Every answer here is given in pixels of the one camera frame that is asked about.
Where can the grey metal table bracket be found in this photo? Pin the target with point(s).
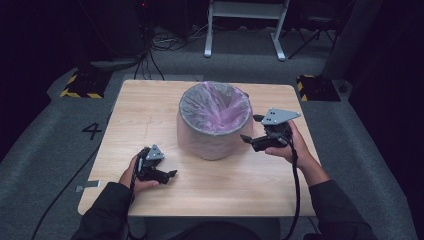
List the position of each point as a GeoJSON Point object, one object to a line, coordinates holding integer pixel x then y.
{"type": "Point", "coordinates": [90, 184]}

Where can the green plastic bucket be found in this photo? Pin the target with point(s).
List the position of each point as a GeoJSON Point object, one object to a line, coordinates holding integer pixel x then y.
{"type": "Point", "coordinates": [213, 148]}

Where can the pink plastic bag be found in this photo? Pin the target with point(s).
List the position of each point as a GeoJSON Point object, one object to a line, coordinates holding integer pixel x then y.
{"type": "Point", "coordinates": [216, 110]}

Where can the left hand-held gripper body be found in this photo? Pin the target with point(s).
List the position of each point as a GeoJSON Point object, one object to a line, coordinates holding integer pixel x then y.
{"type": "Point", "coordinates": [148, 166]}

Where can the black tripod stand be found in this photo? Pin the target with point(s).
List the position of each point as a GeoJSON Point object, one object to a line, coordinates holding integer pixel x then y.
{"type": "Point", "coordinates": [313, 35]}

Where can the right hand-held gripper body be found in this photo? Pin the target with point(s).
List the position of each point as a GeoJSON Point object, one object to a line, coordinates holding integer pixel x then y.
{"type": "Point", "coordinates": [276, 140]}

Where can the person's left hand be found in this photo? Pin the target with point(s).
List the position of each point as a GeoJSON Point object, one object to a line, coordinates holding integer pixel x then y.
{"type": "Point", "coordinates": [128, 180]}

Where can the white metal stand frame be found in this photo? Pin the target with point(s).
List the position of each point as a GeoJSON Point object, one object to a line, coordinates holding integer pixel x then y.
{"type": "Point", "coordinates": [246, 10]}

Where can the grey column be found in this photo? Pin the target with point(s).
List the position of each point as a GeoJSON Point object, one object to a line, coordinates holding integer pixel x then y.
{"type": "Point", "coordinates": [350, 40]}

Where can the person's right hand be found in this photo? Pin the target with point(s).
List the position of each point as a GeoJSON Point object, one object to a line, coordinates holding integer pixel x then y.
{"type": "Point", "coordinates": [298, 150]}

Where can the black yellow striped floor base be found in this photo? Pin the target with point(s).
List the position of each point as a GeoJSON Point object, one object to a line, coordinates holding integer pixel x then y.
{"type": "Point", "coordinates": [318, 88]}
{"type": "Point", "coordinates": [85, 85]}

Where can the dark equipment stand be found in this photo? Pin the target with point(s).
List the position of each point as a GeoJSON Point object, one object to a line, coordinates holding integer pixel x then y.
{"type": "Point", "coordinates": [116, 33]}

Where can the dark round table cap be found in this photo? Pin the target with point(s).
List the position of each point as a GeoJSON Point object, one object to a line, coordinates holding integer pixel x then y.
{"type": "Point", "coordinates": [246, 94]}

